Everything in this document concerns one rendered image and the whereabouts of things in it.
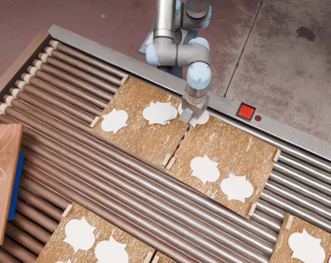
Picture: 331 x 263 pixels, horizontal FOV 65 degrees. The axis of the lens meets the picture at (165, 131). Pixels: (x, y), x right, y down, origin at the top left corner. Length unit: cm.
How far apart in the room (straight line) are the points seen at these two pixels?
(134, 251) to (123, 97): 71
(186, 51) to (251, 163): 60
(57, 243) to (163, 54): 87
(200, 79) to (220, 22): 212
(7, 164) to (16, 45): 204
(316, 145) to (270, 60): 149
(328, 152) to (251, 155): 36
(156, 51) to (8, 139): 77
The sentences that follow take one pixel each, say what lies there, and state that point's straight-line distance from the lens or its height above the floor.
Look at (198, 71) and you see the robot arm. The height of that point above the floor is 139.
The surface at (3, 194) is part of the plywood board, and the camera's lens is 126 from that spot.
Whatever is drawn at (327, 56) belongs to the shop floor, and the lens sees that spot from 298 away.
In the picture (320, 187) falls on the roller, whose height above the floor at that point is 92.
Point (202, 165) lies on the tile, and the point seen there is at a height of 95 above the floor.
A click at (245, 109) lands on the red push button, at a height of 93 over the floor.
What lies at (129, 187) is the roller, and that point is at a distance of 120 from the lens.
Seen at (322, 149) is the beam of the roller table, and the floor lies 92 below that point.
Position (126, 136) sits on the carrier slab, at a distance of 124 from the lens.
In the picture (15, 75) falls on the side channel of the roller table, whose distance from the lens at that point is 161.
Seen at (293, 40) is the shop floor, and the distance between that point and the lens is 297.
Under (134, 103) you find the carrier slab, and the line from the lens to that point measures 131.
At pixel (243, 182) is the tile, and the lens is 119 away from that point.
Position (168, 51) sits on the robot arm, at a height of 137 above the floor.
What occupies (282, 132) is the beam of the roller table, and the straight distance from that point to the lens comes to 135.
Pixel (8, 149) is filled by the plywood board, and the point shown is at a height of 104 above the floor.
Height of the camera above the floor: 208
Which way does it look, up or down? 69 degrees down
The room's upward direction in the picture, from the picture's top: 6 degrees counter-clockwise
